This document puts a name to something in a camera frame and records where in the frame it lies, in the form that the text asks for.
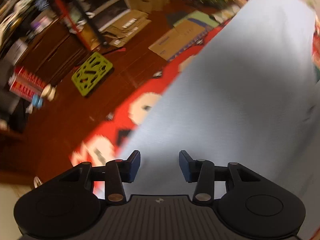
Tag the red gift boxes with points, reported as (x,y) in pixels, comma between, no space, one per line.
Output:
(25,84)

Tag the green perforated mat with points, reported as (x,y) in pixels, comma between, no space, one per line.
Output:
(90,73)

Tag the flattened cardboard boxes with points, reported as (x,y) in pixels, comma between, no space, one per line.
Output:
(137,49)

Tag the white drawer unit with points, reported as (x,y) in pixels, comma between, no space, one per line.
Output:
(105,5)

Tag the red patterned blanket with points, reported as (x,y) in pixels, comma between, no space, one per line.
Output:
(130,119)

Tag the blue pet bowl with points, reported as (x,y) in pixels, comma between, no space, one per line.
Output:
(37,101)

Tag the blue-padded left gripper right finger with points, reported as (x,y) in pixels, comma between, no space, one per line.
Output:
(189,167)

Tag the white pet bowl stand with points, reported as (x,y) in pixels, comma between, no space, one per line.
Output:
(48,92)

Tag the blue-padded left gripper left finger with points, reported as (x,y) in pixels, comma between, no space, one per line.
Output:
(128,168)

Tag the light blue knit garment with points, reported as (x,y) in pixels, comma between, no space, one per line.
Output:
(302,174)

